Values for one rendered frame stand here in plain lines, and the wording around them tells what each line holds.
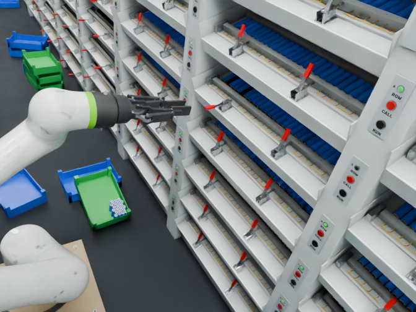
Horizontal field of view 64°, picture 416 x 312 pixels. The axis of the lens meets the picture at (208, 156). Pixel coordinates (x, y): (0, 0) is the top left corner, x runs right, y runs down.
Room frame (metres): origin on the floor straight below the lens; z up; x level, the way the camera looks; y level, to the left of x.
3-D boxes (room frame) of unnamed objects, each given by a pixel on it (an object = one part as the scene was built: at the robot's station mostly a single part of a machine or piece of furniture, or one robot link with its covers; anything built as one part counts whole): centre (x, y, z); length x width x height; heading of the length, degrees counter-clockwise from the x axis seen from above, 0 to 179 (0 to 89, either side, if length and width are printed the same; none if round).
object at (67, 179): (1.37, 0.65, 0.04); 0.30 x 0.20 x 0.08; 129
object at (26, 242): (0.56, 0.48, 0.48); 0.16 x 0.13 x 0.19; 66
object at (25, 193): (1.20, 0.99, 0.04); 0.30 x 0.20 x 0.08; 52
